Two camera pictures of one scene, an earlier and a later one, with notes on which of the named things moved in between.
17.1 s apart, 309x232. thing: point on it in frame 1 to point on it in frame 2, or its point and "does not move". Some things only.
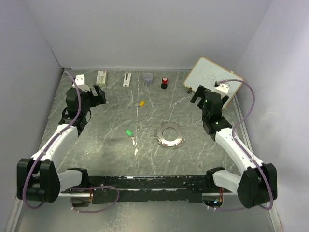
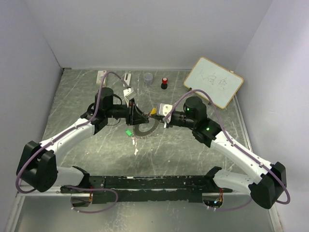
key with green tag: [130, 133] does not move
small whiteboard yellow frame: [205, 72] does not move
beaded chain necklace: [169, 135] to [143, 130]
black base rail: [153, 189] does not move
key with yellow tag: [142, 102] to [153, 111]
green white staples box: [102, 78] does not move
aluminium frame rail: [240, 116] does not move
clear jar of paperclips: [148, 78] does not move
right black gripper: [197, 94] to [158, 118]
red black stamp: [164, 85] does not move
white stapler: [126, 82] does not move
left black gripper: [95, 98] to [141, 118]
